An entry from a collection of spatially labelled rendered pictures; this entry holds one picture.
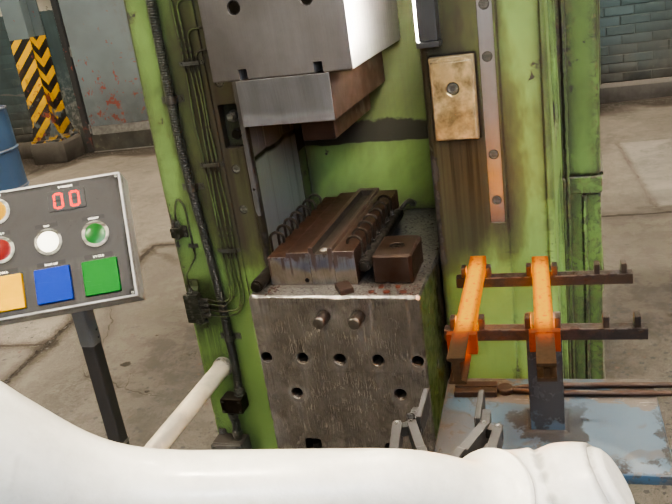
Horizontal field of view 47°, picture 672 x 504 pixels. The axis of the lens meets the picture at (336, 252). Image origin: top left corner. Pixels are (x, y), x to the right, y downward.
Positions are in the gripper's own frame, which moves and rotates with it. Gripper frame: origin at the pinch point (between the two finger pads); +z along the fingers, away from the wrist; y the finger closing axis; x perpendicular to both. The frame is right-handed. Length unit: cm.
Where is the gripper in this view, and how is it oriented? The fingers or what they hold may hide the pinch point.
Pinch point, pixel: (452, 409)
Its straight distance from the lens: 107.2
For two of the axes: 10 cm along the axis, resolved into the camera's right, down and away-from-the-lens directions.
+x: -1.3, -9.3, -3.5
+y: 9.6, -0.3, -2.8
